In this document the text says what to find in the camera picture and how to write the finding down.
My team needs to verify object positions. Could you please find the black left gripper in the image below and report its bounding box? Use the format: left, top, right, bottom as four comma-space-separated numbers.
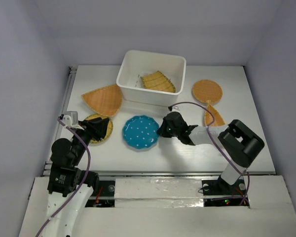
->
72, 116, 109, 164

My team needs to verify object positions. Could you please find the blue polka dot plate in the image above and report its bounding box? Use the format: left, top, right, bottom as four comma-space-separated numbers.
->
122, 115, 160, 150

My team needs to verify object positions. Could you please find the green-trimmed square bamboo tray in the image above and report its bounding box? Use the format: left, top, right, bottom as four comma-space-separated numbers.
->
141, 71, 176, 93

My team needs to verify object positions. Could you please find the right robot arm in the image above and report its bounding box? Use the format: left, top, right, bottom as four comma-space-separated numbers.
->
157, 112, 265, 196

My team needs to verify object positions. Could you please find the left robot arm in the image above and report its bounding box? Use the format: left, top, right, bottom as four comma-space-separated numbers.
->
36, 112, 110, 237

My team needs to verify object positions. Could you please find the white plastic bin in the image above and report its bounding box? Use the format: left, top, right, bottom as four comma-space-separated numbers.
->
116, 50, 186, 107

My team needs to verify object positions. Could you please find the round green-trimmed bamboo plate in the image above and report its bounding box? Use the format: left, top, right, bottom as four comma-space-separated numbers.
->
85, 114, 113, 144

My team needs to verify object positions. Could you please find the orange teardrop woven tray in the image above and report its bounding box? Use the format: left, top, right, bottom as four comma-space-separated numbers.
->
81, 83, 123, 117

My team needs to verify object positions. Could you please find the round orange woven plate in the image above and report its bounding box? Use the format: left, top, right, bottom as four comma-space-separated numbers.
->
192, 79, 223, 104

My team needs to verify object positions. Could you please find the orange leaf-shaped woven tray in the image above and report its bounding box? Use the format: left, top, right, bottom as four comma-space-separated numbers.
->
204, 100, 225, 126

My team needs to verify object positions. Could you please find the aluminium front rail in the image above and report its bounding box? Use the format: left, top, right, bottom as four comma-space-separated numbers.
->
41, 169, 277, 177

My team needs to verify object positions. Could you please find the aluminium rail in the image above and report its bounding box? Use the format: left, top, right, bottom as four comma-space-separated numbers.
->
41, 169, 277, 177
43, 66, 77, 171

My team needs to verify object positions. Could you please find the aluminium left rail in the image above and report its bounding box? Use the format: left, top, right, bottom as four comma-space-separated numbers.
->
43, 66, 77, 171

